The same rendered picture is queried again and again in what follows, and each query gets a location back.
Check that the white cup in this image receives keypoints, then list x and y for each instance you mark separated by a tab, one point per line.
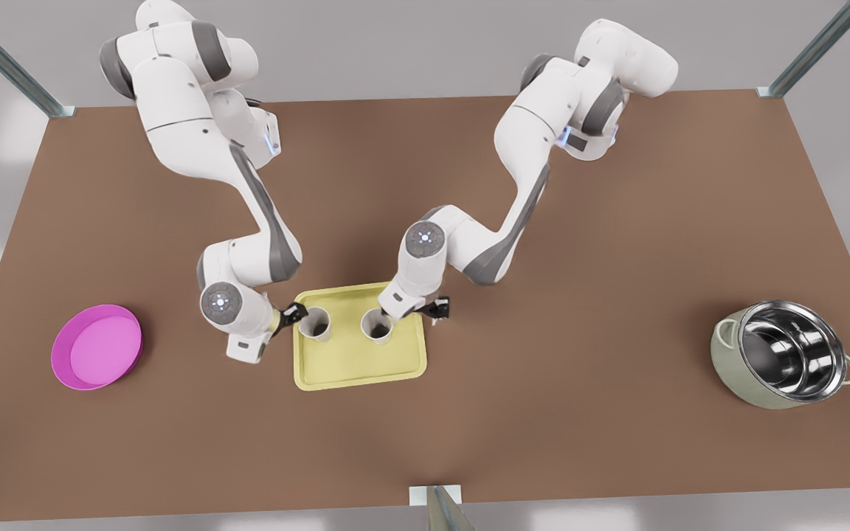
377	327
316	324

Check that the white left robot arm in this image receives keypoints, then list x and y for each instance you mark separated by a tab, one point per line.
543	118

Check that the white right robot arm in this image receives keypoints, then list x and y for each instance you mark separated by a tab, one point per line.
189	110

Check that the yellow tray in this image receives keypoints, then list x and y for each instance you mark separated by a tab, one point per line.
358	361

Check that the pink bowl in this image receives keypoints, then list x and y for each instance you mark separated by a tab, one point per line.
97	346

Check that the grey-green steel pot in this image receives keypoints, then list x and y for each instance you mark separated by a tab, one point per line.
783	352

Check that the silver frame post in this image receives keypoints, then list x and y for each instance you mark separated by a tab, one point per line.
443	509
812	48
8	66

